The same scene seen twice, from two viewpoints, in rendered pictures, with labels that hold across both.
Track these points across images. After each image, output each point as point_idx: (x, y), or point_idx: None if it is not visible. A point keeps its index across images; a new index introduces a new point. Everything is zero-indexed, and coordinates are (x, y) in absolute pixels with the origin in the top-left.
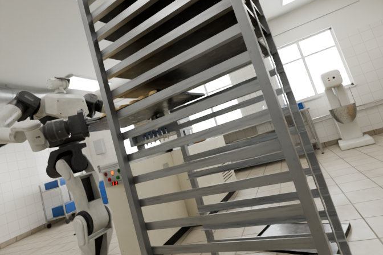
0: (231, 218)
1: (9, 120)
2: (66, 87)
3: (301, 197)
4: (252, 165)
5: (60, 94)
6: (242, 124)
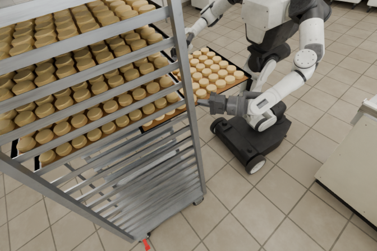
0: (122, 144)
1: (217, 10)
2: None
3: None
4: (139, 185)
5: None
6: None
